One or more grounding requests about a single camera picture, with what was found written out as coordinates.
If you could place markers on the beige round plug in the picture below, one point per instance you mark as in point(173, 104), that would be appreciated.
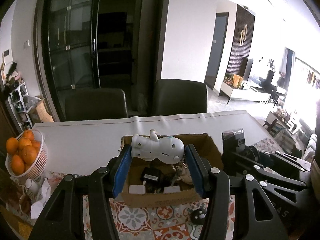
point(183, 174)

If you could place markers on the white astronaut keychain figure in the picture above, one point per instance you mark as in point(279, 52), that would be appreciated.
point(169, 150)

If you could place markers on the white fruit basket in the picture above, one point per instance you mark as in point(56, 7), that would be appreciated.
point(14, 146)

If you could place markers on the dark dining chair left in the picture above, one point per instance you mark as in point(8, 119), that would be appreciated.
point(96, 104)

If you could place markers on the orange fruit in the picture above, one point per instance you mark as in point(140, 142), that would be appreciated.
point(17, 165)
point(29, 154)

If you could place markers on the black round remote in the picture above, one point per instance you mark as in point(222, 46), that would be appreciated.
point(198, 216)

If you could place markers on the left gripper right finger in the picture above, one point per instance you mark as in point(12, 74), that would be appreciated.
point(255, 216)

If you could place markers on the white shoe rack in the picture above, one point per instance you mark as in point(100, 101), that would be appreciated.
point(21, 106)

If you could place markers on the white TV cabinet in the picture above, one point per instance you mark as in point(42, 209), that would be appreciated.
point(250, 94)

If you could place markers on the patterned table mat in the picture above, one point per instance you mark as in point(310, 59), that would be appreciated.
point(168, 222)

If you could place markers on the black glass sliding door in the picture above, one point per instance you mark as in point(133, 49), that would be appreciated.
point(96, 44)

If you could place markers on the dark wall panel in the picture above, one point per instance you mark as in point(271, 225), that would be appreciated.
point(241, 43)

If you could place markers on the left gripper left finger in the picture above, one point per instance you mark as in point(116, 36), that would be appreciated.
point(62, 216)

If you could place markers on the brown cardboard box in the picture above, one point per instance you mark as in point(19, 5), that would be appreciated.
point(205, 147)

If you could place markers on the black power adapter with cable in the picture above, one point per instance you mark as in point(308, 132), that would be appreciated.
point(155, 180)

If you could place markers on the dark dining chair right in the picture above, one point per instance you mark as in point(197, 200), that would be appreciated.
point(173, 96)

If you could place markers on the dark dining chair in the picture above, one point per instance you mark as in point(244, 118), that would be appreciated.
point(96, 104)
point(173, 96)

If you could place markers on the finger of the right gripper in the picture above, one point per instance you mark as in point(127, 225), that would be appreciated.
point(276, 160)
point(243, 163)

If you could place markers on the white USB charger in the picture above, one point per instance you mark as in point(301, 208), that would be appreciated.
point(137, 189)

